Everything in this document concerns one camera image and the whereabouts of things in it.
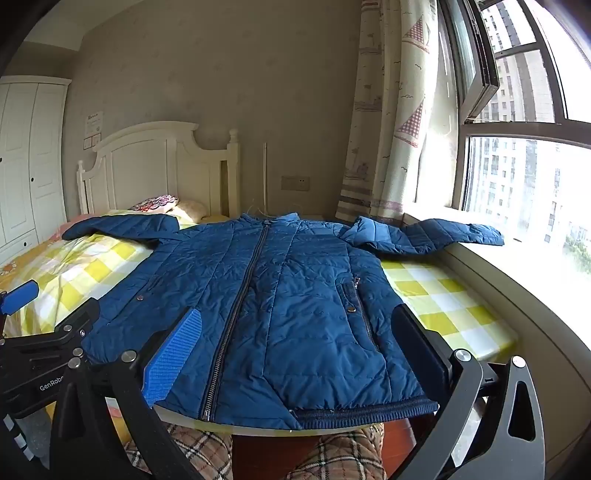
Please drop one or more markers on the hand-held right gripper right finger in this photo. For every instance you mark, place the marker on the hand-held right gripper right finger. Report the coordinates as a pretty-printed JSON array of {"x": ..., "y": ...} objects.
[{"x": 418, "y": 355}]

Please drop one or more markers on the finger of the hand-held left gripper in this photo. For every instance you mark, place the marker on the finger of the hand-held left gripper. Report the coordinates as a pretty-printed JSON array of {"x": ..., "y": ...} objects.
[
  {"x": 18, "y": 295},
  {"x": 78, "y": 317}
]

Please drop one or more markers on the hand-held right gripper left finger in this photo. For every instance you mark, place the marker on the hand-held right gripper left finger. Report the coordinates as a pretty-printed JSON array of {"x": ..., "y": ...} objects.
[{"x": 173, "y": 357}]

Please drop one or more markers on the blue quilted jacket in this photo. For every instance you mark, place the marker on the blue quilted jacket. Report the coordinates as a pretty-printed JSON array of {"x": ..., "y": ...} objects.
[{"x": 286, "y": 300}]

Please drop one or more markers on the bed with yellow checked sheet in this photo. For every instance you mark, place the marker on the bed with yellow checked sheet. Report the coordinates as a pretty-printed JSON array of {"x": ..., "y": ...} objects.
[{"x": 83, "y": 272}]

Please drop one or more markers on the person's plaid pants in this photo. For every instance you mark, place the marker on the person's plaid pants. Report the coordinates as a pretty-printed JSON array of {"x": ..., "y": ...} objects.
[{"x": 203, "y": 452}]

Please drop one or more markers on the white wardrobe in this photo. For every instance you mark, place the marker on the white wardrobe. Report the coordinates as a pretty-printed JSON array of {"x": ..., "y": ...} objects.
[{"x": 27, "y": 161}]

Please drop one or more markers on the white window sill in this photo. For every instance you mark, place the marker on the white window sill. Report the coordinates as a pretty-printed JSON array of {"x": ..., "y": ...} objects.
[{"x": 531, "y": 281}]

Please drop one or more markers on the patterned pillow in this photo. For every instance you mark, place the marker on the patterned pillow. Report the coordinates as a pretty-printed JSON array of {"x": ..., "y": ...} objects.
[{"x": 154, "y": 203}]

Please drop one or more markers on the cream pillow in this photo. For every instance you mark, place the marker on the cream pillow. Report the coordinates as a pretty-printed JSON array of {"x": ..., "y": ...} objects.
[{"x": 189, "y": 210}]

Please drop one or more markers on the white wooden headboard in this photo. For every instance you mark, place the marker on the white wooden headboard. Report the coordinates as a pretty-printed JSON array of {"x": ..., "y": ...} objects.
[{"x": 152, "y": 161}]

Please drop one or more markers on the dark framed window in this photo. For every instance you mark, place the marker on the dark framed window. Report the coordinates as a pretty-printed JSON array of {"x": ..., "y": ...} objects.
[{"x": 521, "y": 175}]

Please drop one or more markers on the printed sailboat curtain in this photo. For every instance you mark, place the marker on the printed sailboat curtain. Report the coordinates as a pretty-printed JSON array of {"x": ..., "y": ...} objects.
[{"x": 392, "y": 138}]

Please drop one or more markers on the white wall notice paper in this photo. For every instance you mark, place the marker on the white wall notice paper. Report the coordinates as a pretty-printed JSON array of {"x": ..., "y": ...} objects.
[{"x": 94, "y": 122}]

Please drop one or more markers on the thin white wall pole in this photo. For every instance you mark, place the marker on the thin white wall pole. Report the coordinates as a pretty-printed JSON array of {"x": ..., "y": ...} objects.
[{"x": 265, "y": 180}]

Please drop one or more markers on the wall socket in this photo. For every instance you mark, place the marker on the wall socket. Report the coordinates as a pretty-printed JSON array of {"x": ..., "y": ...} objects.
[{"x": 295, "y": 182}]

